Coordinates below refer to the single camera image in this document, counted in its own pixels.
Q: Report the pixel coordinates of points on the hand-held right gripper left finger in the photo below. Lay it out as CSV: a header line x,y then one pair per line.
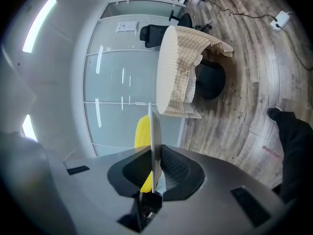
x,y
85,192

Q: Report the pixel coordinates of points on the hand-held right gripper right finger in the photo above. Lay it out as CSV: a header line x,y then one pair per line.
x,y
220,192

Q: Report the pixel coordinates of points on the yellow corn cob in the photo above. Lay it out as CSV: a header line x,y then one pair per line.
x,y
141,131

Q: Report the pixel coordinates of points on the round table with dotted cloth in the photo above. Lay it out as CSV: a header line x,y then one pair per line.
x,y
168,65

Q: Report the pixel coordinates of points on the ceiling light panel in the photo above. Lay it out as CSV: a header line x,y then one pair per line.
x,y
29,128
39,23

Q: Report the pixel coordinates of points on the person's black trouser leg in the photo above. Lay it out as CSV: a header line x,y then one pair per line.
x,y
296,143

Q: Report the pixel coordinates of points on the person's black shoe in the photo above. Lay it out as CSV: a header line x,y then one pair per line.
x,y
273,112

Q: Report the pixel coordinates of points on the black office chair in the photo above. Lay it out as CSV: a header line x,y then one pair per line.
x,y
151,34

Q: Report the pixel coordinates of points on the white power strip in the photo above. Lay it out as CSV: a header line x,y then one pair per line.
x,y
280,19

